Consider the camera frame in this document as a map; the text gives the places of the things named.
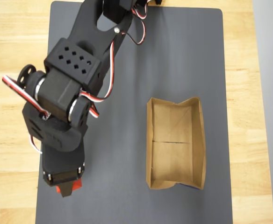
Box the brown paper box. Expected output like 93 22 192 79
146 97 207 191

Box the dark grey mat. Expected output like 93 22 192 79
35 0 233 224

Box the red white black servo cable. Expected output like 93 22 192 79
79 38 118 120
1 75 52 155
125 0 156 46

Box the red cube with letter B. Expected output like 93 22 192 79
55 179 83 195

